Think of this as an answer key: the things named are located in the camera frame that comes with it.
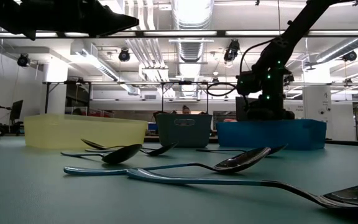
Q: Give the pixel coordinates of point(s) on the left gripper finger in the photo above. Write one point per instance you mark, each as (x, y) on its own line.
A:
(110, 14)
(104, 28)

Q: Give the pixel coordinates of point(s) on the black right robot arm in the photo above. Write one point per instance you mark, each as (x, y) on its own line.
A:
(297, 25)

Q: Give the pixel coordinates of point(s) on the black ceiling spotlight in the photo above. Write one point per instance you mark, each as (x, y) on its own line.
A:
(124, 56)
(350, 56)
(232, 51)
(23, 60)

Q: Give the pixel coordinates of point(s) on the blue plastic bin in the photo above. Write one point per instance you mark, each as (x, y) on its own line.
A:
(275, 133)

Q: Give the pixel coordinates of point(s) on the white ceiling pipes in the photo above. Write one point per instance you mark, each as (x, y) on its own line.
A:
(141, 53)

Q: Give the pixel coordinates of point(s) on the black overhead crossbar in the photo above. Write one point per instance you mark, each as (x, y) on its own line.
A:
(221, 33)

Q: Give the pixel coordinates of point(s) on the person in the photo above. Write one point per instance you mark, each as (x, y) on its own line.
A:
(185, 109)

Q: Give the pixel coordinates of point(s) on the black monitor on stand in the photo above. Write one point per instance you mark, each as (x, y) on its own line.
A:
(16, 110)

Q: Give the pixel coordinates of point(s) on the yellow translucent plastic bin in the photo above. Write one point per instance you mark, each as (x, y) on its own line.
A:
(73, 130)

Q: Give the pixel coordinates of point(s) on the grey plastic bin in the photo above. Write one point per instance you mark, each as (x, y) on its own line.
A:
(172, 133)

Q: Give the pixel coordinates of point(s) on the teal table mat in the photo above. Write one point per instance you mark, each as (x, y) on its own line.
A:
(73, 202)

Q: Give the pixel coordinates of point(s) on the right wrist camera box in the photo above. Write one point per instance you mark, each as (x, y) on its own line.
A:
(247, 83)

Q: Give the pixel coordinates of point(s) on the white rectangular air duct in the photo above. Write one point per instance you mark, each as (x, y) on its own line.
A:
(104, 70)

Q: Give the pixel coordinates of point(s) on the grey ceiling duct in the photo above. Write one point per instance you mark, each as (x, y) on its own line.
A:
(337, 49)

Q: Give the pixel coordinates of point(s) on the black metal table frame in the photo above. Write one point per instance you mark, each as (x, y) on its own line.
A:
(343, 143)

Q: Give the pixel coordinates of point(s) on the silver ventilation duct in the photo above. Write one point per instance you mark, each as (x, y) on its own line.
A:
(191, 46)

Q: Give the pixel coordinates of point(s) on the black metal rack frame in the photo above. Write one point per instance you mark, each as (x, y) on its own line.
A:
(185, 82)

